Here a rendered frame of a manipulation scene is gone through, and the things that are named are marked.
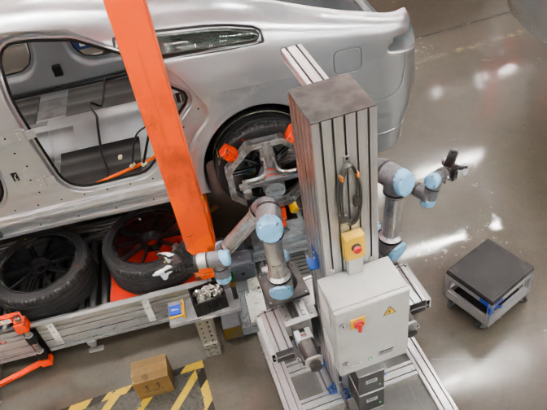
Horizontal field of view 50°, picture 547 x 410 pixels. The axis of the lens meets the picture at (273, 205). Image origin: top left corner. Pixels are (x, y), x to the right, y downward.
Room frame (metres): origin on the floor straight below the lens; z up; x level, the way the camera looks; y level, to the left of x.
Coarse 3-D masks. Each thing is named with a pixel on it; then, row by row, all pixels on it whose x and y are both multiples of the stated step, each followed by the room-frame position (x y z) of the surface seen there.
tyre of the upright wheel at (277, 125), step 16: (240, 112) 3.12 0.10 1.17; (256, 112) 3.07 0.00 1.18; (272, 112) 3.07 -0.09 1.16; (288, 112) 3.12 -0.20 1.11; (224, 128) 3.08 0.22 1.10; (240, 128) 2.96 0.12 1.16; (256, 128) 2.91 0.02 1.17; (272, 128) 2.92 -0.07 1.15; (240, 144) 2.90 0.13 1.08; (224, 160) 2.89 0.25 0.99; (224, 176) 2.89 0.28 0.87; (224, 192) 2.90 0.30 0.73; (288, 192) 2.92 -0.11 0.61
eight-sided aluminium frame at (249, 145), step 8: (272, 136) 2.88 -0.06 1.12; (280, 136) 2.86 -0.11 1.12; (248, 144) 2.84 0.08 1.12; (256, 144) 2.83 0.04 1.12; (264, 144) 2.83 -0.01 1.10; (272, 144) 2.83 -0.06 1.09; (288, 144) 2.84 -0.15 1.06; (240, 152) 2.82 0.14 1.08; (248, 152) 2.82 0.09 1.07; (240, 160) 2.81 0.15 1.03; (232, 168) 2.82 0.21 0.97; (232, 176) 2.81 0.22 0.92; (232, 184) 2.81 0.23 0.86; (296, 184) 2.90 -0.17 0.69; (232, 192) 2.81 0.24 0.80; (296, 192) 2.84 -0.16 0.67; (240, 200) 2.81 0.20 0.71; (280, 200) 2.85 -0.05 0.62; (288, 200) 2.84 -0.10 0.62
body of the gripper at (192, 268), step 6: (174, 258) 1.89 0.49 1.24; (180, 258) 1.88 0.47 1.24; (174, 264) 1.84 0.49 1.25; (180, 264) 1.84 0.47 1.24; (186, 264) 1.85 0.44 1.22; (192, 264) 1.87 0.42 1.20; (174, 270) 1.85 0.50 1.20; (180, 270) 1.85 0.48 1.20; (186, 270) 1.85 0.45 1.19; (192, 270) 1.85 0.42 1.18; (198, 270) 1.85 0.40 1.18; (174, 276) 1.83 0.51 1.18; (180, 276) 1.83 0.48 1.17
